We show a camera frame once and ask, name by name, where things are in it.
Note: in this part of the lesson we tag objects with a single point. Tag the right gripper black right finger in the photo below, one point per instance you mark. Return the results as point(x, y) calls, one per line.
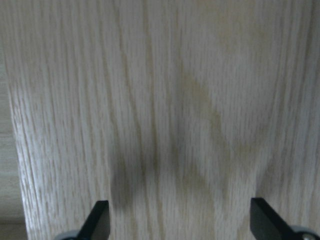
point(266, 223)

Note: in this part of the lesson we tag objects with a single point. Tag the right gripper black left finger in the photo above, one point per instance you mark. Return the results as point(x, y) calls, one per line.
point(97, 225)

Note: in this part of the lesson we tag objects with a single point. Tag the light wooden drawer cabinet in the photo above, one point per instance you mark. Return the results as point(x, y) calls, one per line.
point(177, 112)

